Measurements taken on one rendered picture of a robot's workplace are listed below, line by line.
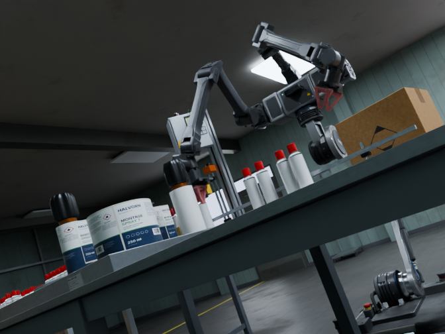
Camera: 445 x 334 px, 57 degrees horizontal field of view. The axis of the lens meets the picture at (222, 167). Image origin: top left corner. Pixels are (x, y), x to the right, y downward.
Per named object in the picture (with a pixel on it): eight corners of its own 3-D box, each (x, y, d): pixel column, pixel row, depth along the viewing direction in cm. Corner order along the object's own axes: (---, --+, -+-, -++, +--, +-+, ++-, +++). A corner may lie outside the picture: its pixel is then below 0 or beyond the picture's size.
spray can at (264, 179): (267, 214, 159) (249, 165, 164) (275, 212, 163) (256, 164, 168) (278, 209, 156) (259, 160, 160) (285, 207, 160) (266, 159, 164)
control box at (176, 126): (178, 161, 199) (165, 125, 203) (210, 152, 204) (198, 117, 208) (180, 154, 189) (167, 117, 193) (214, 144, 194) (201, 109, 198)
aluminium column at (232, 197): (240, 240, 187) (193, 109, 201) (246, 238, 191) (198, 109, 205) (247, 237, 185) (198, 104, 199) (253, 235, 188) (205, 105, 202)
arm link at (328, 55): (322, 42, 158) (312, 64, 160) (311, 35, 148) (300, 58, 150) (350, 53, 152) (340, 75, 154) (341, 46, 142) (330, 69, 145)
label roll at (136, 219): (110, 258, 111) (96, 207, 114) (91, 271, 126) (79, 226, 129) (175, 238, 122) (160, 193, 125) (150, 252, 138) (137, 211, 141)
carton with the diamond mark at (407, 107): (361, 188, 160) (334, 125, 165) (387, 181, 177) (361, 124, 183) (438, 156, 140) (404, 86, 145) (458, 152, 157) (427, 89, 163)
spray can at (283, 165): (289, 205, 153) (269, 154, 157) (296, 203, 157) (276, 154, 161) (300, 200, 150) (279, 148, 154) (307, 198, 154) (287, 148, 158)
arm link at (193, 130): (220, 72, 193) (202, 76, 199) (214, 65, 189) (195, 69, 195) (202, 155, 177) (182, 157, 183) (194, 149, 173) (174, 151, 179)
